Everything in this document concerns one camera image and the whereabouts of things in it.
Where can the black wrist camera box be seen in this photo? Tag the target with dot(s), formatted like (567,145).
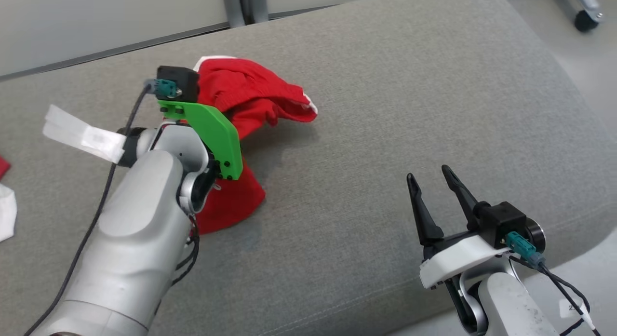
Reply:
(501,220)
(181,78)

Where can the grey metal partition post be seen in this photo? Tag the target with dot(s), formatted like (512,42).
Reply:
(246,6)

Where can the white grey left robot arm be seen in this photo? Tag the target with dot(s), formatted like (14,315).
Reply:
(130,239)

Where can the grey fabric sofa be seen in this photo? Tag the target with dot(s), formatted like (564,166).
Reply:
(385,85)

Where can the black caster wheel with leg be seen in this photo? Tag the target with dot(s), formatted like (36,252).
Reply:
(584,20)

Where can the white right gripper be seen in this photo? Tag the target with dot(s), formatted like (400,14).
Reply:
(458,261)

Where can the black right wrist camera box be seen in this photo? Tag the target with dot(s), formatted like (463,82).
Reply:
(501,220)

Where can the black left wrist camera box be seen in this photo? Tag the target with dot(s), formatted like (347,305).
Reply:
(181,78)

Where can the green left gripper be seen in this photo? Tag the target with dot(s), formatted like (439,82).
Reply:
(217,133)

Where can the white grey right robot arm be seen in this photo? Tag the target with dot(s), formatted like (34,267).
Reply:
(511,307)

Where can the red shorts with white stripe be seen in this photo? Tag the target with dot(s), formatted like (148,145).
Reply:
(250,95)

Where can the red white lettered jersey shirt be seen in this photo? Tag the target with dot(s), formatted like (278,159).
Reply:
(6,210)

